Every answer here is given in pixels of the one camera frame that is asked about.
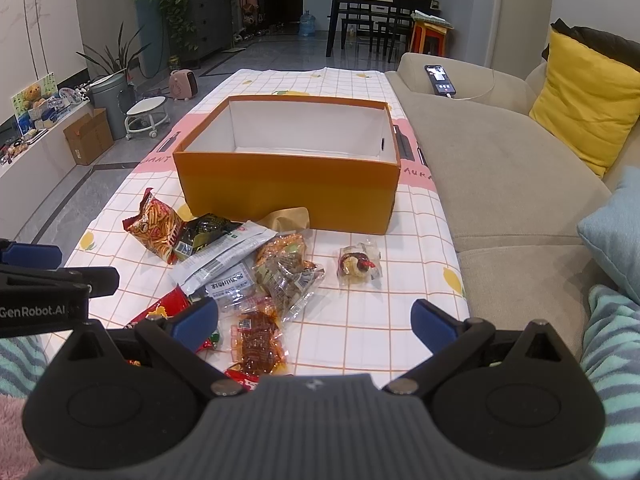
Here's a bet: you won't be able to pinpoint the dark green snack packet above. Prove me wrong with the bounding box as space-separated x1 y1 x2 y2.
174 214 241 261

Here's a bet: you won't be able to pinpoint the orange stool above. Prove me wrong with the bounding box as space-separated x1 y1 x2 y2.
409 10 454 58

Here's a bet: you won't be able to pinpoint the white long snack packet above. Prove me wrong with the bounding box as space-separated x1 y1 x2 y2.
169 221 278 296

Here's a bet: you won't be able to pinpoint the dark drawer cabinet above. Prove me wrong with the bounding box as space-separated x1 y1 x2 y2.
181 0 233 63

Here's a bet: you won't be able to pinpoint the water jug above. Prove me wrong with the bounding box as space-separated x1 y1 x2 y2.
298 10 316 38

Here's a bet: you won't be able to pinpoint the small clear wrapped pastry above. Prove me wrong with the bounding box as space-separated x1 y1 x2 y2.
337 242 382 285

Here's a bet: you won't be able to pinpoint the striped teal blanket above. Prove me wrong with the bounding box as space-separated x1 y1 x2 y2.
580 285 640 479

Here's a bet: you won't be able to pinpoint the pink small heater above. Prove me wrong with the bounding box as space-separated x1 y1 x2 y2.
168 70 198 101

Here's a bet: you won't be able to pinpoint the orange cardboard box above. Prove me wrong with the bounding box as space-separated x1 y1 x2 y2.
172 96 401 235

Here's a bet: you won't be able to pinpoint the grey planter with plant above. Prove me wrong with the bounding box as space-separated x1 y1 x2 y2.
77 24 150 141

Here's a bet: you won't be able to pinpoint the orange striped chip bag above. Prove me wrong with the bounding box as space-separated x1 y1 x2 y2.
122 188 183 264

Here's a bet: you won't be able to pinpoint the white round rolling stool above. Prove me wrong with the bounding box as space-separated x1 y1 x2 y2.
124 96 170 140

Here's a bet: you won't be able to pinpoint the red-brown meat snack packet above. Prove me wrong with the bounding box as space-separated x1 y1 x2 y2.
231 301 288 377

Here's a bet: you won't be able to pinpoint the checkered lemon tablecloth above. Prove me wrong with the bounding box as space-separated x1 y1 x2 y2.
63 68 469 385

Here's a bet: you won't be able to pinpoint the yellow cushion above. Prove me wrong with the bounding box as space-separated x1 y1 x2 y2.
529 28 639 178

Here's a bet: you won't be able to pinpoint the dark dining table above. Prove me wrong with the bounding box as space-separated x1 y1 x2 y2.
326 0 433 58

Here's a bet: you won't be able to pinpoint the light blue cushion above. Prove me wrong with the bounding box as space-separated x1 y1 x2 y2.
577 166 640 304

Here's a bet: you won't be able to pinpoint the clear white-label snack packet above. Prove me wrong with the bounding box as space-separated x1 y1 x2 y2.
204 262 256 312

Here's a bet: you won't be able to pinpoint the beige sofa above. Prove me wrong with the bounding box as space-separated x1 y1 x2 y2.
387 53 639 354

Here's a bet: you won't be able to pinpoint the brown cardboard box on floor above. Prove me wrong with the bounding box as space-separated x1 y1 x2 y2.
64 108 114 166

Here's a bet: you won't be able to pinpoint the clear bag brown snacks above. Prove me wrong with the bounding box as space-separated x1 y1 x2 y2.
254 232 326 322

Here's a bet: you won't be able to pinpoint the pink fluffy fabric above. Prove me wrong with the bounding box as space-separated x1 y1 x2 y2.
0 394 38 480

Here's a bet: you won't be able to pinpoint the smartphone on sofa arm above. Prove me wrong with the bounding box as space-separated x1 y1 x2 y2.
424 65 457 98

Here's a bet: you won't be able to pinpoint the red crispy noodle bag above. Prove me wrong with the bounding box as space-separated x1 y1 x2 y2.
127 287 220 353

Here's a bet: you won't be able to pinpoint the gold paper scrap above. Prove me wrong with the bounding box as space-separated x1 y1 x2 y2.
256 207 310 233

